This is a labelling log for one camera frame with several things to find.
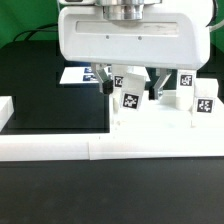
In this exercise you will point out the white square tabletop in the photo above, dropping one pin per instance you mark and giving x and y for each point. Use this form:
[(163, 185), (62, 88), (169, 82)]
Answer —
[(131, 113)]

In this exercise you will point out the white base AprilTag sheet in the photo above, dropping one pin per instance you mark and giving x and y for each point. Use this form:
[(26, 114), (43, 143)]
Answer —
[(82, 75)]

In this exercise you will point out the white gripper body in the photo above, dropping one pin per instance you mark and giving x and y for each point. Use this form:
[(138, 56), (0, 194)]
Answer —
[(170, 35)]

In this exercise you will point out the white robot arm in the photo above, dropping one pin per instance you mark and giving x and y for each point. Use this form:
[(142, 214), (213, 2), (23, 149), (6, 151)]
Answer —
[(126, 10)]

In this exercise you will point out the white U-shaped obstacle fence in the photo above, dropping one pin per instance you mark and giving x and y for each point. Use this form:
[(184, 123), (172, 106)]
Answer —
[(184, 142)]

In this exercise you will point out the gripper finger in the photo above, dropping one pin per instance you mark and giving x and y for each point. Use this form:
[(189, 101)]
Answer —
[(105, 81), (156, 89)]

